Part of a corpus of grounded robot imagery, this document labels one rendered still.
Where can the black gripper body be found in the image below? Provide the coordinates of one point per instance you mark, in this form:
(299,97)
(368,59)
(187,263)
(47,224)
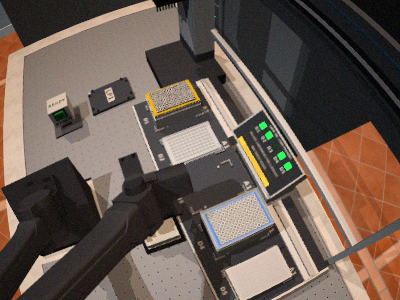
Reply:
(168,210)

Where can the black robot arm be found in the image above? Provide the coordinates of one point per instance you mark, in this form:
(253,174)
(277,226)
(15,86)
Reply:
(134,215)

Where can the black rectangular pad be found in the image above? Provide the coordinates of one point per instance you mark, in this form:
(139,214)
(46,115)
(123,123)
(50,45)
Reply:
(168,244)

